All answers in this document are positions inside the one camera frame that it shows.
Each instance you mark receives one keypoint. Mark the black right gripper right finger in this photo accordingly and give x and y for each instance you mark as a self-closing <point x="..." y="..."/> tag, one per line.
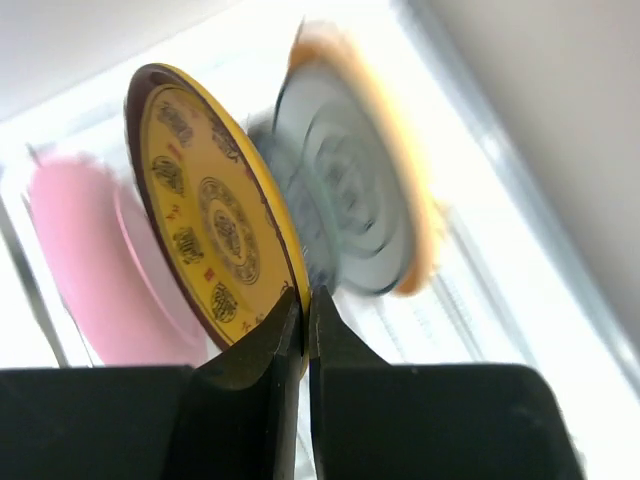
<point x="374" y="420"/>

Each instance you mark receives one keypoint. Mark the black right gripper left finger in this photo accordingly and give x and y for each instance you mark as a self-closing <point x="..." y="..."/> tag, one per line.
<point x="235" y="417"/>

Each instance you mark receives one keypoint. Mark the pink plate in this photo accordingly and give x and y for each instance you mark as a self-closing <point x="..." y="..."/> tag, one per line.
<point x="111" y="274"/>

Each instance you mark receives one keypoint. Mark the yellow patterned small plate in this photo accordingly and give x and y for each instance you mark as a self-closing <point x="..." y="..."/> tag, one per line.
<point x="219" y="218"/>

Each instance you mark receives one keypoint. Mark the dark green patterned plate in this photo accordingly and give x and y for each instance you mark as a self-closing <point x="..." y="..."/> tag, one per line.
<point x="306" y="203"/>

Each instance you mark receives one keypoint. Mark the metal wire dish rack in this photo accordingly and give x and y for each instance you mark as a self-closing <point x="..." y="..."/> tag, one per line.
<point x="500" y="292"/>

